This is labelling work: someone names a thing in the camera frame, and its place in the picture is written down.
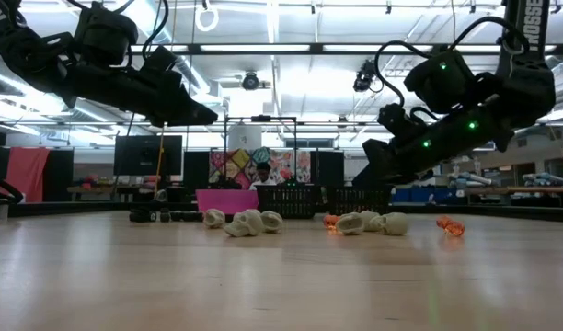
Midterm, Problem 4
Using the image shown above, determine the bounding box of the person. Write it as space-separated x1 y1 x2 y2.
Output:
248 161 278 190

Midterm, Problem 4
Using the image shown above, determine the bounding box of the long wooden workbench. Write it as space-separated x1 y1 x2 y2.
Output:
465 183 563 208

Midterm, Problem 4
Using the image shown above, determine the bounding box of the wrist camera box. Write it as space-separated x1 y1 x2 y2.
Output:
376 102 419 140
141 44 179 78

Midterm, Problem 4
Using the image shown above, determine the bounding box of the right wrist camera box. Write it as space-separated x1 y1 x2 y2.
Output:
376 102 419 140

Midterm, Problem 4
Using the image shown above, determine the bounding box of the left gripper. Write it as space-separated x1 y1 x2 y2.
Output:
74 66 219 128

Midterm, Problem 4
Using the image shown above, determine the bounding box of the black camera cable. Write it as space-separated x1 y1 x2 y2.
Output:
141 0 171 61
373 16 532 108

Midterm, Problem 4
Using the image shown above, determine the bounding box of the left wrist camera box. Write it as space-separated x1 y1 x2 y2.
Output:
141 44 179 78

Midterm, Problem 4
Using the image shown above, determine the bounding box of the cluttered wooden bench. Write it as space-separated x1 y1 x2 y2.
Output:
67 174 190 204

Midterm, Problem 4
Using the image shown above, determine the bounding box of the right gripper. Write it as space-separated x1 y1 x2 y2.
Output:
352 120 466 187

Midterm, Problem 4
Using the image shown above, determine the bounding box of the black right camera cable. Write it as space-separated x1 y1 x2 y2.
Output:
373 16 532 108

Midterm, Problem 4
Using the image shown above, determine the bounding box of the blue white rolled bundle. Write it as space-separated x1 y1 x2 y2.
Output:
448 169 494 188
522 171 563 187

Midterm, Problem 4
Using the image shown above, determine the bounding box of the black left camera cable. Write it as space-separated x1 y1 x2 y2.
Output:
141 0 171 61

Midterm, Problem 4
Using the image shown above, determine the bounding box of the black partition panel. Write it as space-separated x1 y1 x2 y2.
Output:
49 149 75 203
183 150 212 192
311 150 345 188

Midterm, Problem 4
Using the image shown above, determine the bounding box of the white hanging ring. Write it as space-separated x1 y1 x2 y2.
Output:
193 0 221 33

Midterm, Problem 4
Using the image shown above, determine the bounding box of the red fabric panel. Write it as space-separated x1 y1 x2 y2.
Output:
5 146 52 203

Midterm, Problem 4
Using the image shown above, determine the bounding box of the black metal rack frame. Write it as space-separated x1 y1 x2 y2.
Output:
223 114 298 188

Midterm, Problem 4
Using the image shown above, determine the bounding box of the black monitor on stand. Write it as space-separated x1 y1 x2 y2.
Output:
113 134 184 177

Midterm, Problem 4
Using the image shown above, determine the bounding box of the colourful patterned quilt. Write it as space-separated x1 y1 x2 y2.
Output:
209 146 313 189

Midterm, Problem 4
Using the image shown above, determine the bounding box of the black slotted plastic basket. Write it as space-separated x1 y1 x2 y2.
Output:
326 185 396 217
256 183 320 220

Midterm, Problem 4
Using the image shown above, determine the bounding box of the white cylinder tank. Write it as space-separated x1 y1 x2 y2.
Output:
227 122 263 151

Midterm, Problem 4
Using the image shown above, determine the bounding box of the blue storage bin shelf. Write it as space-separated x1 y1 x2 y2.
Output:
391 186 454 204

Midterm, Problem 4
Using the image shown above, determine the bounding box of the pink plastic bowl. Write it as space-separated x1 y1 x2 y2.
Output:
195 188 260 216

